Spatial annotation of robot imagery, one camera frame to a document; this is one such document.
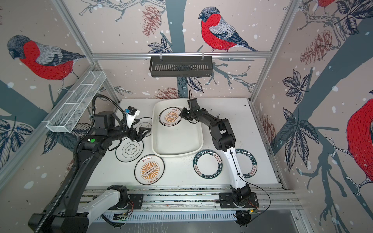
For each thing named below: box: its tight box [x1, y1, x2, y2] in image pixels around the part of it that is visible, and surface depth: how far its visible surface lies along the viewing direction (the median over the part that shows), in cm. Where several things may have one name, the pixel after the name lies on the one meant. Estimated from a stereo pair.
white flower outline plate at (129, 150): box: [115, 136, 145, 163], surface depth 92 cm
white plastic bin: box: [151, 98, 204, 158], surface depth 100 cm
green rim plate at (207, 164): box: [192, 149, 223, 180], surface depth 88 cm
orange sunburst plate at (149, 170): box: [134, 154, 166, 186], surface depth 85 cm
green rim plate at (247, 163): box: [235, 148, 258, 179], surface depth 87 cm
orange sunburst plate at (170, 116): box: [158, 106, 183, 127], surface depth 111 cm
